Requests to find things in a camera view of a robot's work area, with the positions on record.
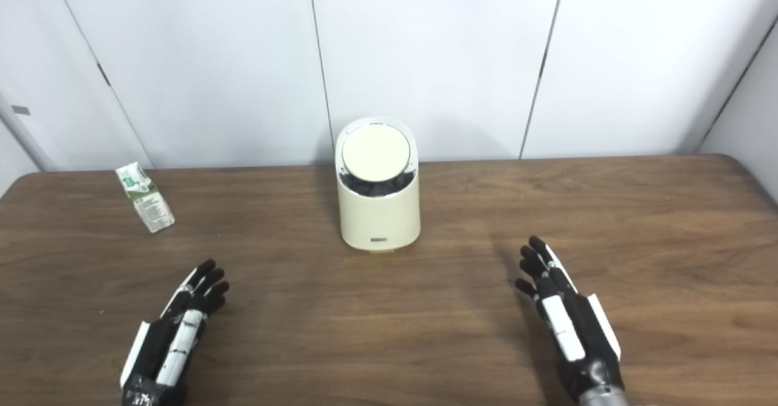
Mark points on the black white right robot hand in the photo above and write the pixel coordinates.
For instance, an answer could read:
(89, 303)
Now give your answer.
(577, 333)

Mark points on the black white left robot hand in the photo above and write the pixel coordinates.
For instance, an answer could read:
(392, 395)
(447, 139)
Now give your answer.
(158, 351)

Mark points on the small grey wall tag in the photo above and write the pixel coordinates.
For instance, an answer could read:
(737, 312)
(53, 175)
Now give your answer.
(20, 110)

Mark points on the cream round bin lid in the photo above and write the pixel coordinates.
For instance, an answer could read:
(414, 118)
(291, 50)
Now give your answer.
(375, 154)

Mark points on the white green milk carton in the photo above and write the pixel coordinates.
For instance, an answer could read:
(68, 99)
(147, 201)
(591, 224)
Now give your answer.
(149, 202)

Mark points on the cream-colored round bin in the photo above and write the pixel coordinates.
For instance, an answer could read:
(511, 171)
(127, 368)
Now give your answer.
(380, 217)

